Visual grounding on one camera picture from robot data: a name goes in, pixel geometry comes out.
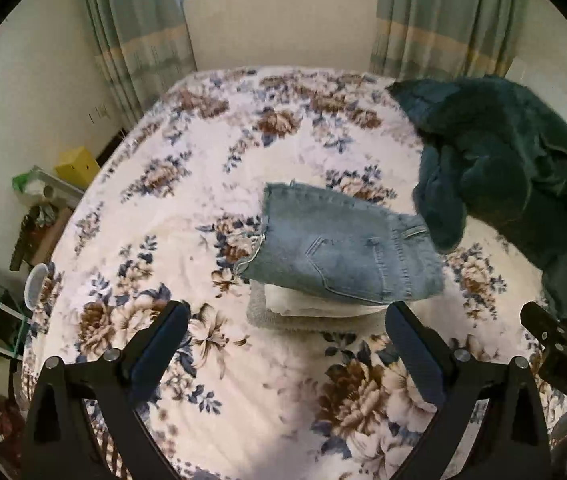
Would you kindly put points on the green plastic bag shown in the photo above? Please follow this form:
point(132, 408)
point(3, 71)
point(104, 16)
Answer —
point(25, 185)

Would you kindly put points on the folded white cloth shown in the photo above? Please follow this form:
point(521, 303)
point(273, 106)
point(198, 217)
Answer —
point(313, 304)

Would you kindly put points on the blue denim pants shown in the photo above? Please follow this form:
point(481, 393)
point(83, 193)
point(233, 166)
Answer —
point(336, 240)

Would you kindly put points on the floral printed blanket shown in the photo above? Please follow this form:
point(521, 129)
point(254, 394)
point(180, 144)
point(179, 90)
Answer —
point(263, 260)

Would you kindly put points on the white round plate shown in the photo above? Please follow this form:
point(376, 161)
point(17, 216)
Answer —
point(35, 285)

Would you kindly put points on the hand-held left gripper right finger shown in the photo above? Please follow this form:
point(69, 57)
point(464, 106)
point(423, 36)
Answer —
point(416, 347)

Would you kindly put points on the folded grey cloth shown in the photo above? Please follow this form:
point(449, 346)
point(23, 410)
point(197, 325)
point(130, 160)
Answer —
point(268, 317)

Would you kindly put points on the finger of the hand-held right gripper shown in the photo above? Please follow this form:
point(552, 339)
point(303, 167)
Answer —
point(556, 345)

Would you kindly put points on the green striped curtain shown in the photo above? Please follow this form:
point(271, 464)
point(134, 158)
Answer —
point(443, 15)
point(138, 35)

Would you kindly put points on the dark green fleece jacket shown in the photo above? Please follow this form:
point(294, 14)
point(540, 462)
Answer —
point(503, 170)

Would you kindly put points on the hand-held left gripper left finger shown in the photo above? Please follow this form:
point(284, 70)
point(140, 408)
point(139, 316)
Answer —
point(156, 351)

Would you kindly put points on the yellow box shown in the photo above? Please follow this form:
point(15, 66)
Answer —
point(77, 165)

